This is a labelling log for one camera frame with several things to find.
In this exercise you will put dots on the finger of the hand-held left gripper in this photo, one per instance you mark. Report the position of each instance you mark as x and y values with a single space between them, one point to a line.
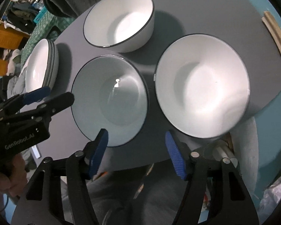
58 104
37 95

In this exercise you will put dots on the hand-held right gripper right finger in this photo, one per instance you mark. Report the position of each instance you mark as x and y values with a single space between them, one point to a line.
175 155

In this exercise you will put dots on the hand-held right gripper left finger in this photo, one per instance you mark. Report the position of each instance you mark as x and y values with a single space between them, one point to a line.
99 154

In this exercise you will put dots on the white plate dark rim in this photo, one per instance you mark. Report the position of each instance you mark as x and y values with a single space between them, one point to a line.
36 68
50 63
55 63

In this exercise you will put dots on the white bowl dark rim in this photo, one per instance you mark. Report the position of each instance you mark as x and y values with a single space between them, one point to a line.
202 84
119 20
110 98

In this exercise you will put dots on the person's left hand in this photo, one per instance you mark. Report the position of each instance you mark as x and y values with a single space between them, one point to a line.
4 180

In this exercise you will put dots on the grey quilt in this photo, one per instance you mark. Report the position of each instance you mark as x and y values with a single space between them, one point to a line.
15 84

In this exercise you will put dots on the black clothes pile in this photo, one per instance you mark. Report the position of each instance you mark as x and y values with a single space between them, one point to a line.
0 89

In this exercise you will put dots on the beige clothes pile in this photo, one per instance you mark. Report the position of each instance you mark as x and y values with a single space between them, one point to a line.
13 59

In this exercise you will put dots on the green checkered tablecloth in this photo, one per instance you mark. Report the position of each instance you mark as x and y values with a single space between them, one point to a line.
41 28

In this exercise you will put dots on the orange wooden wardrobe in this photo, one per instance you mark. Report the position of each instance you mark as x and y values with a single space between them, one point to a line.
4 36

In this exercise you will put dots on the blue storage box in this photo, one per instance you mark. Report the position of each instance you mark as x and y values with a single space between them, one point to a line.
41 14

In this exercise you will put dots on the dark hanging clothes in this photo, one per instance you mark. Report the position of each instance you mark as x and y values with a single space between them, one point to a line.
18 14

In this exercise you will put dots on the clear plastic bag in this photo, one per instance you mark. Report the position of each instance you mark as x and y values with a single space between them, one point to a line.
274 192

